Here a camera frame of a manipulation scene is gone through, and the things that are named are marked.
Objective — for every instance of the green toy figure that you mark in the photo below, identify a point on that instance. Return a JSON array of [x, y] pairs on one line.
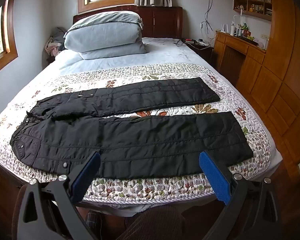
[[244, 26]]

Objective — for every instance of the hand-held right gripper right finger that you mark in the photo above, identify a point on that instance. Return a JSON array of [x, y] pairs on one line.
[[213, 177]]

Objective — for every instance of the dark wooden headboard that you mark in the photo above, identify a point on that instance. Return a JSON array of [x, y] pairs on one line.
[[162, 21]]

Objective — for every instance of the wooden wardrobe cabinet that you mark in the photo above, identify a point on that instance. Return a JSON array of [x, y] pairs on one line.
[[285, 80]]

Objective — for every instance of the wooden wall shelf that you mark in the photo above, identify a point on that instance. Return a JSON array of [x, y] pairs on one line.
[[255, 5]]

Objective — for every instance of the wooden desk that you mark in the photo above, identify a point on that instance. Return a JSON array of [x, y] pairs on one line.
[[240, 52]]

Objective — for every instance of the white router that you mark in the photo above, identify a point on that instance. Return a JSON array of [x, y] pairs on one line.
[[226, 29]]

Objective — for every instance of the floral quilted bedspread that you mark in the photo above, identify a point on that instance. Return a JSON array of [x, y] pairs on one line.
[[65, 85]]

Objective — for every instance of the dark nightstand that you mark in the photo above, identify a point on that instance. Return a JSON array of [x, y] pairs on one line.
[[202, 52]]

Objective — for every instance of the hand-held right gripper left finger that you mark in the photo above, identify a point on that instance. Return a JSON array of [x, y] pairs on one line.
[[86, 177]]

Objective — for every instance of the black padded pants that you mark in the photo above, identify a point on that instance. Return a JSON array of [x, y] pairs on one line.
[[140, 142]]

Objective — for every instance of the light blue bed sheet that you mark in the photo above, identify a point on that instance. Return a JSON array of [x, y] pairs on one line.
[[165, 52]]

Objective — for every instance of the light grey folded duvet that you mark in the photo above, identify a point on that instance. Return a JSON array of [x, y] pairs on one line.
[[102, 35]]

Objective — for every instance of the plaid cloth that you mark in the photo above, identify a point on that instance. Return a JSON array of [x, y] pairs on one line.
[[93, 223]]

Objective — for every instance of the pile of clothes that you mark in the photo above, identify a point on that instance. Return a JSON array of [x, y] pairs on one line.
[[55, 41]]

